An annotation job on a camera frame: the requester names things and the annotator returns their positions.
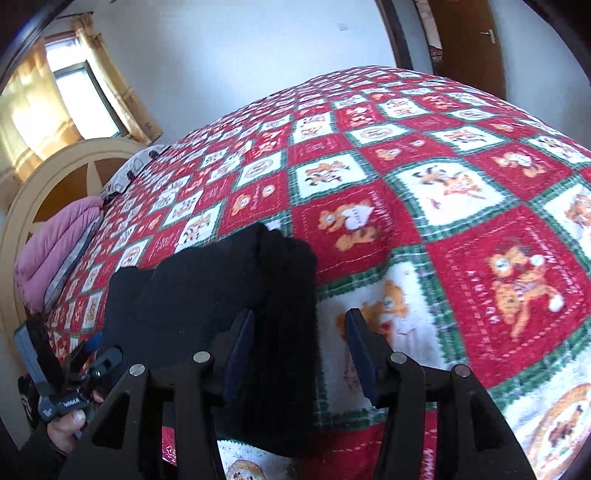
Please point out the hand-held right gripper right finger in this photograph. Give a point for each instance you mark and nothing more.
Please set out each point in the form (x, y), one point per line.
(362, 357)

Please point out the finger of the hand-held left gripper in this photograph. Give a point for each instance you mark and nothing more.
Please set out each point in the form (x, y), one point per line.
(92, 344)
(106, 360)

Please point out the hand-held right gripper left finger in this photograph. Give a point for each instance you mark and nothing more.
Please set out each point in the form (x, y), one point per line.
(240, 353)

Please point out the dark navy pants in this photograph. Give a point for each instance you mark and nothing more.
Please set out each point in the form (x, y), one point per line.
(207, 295)

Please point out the person's left forearm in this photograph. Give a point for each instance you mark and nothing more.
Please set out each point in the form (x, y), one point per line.
(39, 454)

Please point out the person's left hand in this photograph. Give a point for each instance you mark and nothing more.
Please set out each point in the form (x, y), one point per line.
(69, 427)

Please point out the pink folded quilt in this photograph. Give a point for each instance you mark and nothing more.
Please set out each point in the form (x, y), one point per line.
(55, 249)

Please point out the cream wooden headboard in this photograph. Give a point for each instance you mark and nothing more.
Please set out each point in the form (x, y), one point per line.
(27, 198)

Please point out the white patterned pillow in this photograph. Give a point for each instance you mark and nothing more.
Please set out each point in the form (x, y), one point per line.
(134, 170)

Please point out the red checked printed blanket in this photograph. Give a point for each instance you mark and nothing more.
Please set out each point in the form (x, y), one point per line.
(438, 194)

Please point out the yellow curtain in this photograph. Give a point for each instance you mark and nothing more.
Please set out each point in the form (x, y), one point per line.
(32, 124)
(115, 78)

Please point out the window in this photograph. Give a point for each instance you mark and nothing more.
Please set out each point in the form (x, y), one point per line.
(87, 87)

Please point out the brown wooden door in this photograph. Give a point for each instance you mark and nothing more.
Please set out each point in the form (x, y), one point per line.
(466, 50)

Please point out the dark wooden door frame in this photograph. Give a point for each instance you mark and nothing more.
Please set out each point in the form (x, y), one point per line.
(399, 32)

